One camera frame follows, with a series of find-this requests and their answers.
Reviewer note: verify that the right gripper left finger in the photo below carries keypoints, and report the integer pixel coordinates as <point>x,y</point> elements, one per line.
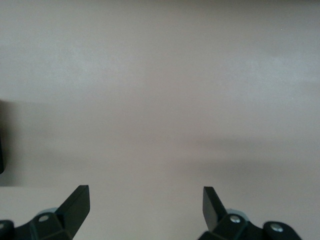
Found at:
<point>75,212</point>

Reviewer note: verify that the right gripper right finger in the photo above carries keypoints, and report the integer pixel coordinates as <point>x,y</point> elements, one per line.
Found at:
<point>212,212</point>

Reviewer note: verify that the black plastic rectangular box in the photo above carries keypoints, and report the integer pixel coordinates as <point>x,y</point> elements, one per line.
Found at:
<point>1,137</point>

